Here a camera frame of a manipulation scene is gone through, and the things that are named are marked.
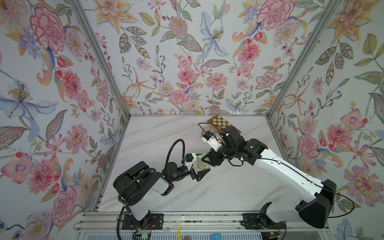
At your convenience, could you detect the clear printed baby bottle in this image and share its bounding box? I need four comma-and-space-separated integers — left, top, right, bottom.
197, 159, 211, 171

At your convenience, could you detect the green egg-shaped cap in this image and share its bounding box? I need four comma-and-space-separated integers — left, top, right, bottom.
200, 152, 211, 163

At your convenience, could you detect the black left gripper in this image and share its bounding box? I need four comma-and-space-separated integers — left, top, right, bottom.
168, 155, 209, 184

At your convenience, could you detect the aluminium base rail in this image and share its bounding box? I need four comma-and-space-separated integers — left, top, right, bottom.
74, 211, 328, 232

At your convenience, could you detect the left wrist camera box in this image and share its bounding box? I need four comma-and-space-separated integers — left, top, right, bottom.
183, 153, 198, 171

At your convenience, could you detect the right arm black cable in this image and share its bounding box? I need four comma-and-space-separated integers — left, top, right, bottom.
197, 122, 229, 139

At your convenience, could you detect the wooden folding chess board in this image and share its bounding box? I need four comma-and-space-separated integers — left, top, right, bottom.
207, 115, 232, 133

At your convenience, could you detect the black corrugated cable hose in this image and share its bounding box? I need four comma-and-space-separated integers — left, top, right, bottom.
163, 138, 186, 175

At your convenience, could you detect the blue small box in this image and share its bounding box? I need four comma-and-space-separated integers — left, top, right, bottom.
209, 233, 223, 240

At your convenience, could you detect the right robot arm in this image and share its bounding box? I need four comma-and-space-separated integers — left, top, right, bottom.
202, 126, 336, 229

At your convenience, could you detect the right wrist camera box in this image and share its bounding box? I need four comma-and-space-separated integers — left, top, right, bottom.
202, 131, 223, 152

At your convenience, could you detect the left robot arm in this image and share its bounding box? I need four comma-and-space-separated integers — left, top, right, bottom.
113, 161, 210, 222

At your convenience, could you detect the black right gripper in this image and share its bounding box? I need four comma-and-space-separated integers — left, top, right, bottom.
201, 143, 239, 167

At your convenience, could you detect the yellow cable tie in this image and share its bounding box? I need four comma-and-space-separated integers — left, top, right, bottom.
177, 228, 183, 240

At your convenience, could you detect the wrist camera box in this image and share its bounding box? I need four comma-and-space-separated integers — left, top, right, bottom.
202, 131, 223, 152
183, 153, 198, 171

